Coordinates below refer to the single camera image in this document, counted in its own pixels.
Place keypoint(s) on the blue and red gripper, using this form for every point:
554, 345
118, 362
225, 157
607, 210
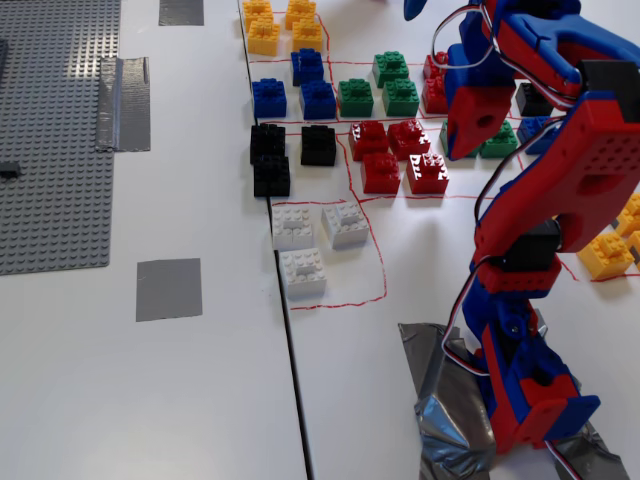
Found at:
475, 117

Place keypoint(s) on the red lego block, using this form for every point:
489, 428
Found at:
430, 71
425, 182
407, 142
367, 145
380, 177
434, 97

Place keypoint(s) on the blue lego block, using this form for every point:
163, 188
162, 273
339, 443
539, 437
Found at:
318, 102
532, 131
309, 65
269, 102

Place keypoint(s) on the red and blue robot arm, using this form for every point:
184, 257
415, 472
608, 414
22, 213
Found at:
600, 150

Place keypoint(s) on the black lego block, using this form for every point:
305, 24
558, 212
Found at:
267, 142
271, 180
532, 102
318, 147

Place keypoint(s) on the yellow lego block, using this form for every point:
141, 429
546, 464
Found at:
602, 260
631, 215
256, 9
263, 42
307, 40
300, 9

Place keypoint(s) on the white lego block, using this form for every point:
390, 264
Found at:
345, 232
290, 235
302, 280

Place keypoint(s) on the grey square tape marker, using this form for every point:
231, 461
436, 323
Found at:
169, 290
181, 12

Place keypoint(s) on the grey lego baseplate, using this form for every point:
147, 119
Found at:
50, 125

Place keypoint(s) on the dark grey lego brick row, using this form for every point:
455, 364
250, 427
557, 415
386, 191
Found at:
3, 62

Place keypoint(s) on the small dark grey lego brick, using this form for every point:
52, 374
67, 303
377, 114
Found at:
9, 171

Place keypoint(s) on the long grey duct tape strip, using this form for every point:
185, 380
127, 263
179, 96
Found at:
125, 105

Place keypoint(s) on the crumpled silver duct tape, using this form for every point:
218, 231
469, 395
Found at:
440, 435

